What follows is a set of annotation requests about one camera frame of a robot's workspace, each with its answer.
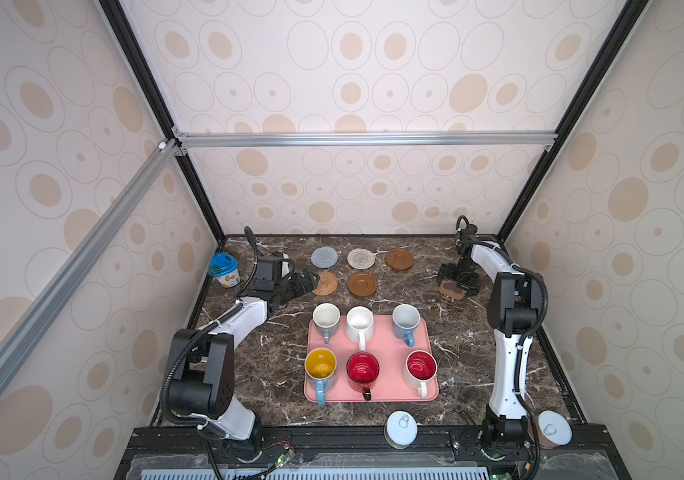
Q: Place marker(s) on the slanted aluminium frame bar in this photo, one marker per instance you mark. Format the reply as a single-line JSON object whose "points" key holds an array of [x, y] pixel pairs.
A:
{"points": [[19, 343]]}

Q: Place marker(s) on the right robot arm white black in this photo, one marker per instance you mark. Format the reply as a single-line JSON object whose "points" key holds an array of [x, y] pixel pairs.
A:
{"points": [[517, 308]]}

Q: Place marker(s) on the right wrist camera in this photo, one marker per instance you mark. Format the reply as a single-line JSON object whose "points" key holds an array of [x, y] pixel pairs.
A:
{"points": [[465, 236]]}

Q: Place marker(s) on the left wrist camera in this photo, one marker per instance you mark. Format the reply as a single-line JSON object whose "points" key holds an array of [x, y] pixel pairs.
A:
{"points": [[273, 268]]}

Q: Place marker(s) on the paw shaped wooden coaster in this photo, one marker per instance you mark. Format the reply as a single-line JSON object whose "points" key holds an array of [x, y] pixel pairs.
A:
{"points": [[452, 290]]}

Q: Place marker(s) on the grey mug white inside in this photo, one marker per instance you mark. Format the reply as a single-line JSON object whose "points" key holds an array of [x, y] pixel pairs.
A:
{"points": [[326, 318]]}

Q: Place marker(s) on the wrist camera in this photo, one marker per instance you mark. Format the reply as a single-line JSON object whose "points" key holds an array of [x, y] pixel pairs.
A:
{"points": [[465, 236], [273, 268]]}

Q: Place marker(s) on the blue mug yellow inside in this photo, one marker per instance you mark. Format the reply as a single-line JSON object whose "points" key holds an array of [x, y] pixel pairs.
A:
{"points": [[321, 372]]}

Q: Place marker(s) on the brown wooden round coaster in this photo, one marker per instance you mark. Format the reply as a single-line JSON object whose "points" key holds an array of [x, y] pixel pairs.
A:
{"points": [[400, 259]]}

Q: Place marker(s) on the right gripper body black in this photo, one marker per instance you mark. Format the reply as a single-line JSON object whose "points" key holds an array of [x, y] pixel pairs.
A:
{"points": [[466, 274]]}

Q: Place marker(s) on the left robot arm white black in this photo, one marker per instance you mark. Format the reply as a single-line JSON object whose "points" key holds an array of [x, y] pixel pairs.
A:
{"points": [[198, 388]]}

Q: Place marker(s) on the light blue mug white inside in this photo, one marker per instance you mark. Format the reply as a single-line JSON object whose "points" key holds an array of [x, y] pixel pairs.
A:
{"points": [[406, 319]]}

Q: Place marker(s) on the black mug red inside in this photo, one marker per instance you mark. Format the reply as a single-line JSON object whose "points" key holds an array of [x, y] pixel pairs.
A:
{"points": [[363, 370]]}

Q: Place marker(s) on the horizontal aluminium frame bar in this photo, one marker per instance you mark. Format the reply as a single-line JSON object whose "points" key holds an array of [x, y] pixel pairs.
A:
{"points": [[329, 139]]}

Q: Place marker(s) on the white round lid container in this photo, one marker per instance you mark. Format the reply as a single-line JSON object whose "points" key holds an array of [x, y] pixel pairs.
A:
{"points": [[401, 430]]}

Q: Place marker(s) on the blue lid snack tub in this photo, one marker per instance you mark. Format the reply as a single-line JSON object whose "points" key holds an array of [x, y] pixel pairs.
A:
{"points": [[224, 268]]}

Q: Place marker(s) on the light blue fabric coaster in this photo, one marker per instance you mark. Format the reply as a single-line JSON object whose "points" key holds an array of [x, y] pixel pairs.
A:
{"points": [[324, 257]]}

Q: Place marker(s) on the pink plastic tray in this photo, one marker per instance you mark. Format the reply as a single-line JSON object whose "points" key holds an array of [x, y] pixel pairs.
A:
{"points": [[381, 373]]}

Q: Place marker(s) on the white multicolour woven coaster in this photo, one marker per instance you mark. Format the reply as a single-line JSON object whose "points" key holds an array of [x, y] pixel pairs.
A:
{"points": [[361, 259]]}

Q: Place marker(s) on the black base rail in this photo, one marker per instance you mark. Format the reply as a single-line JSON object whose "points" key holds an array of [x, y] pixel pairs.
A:
{"points": [[362, 452]]}

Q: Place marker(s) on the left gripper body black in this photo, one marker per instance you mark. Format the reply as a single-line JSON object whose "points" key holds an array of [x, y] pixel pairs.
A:
{"points": [[290, 289]]}

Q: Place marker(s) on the white mug red inside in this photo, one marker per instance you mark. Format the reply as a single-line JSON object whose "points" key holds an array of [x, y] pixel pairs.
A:
{"points": [[419, 370]]}

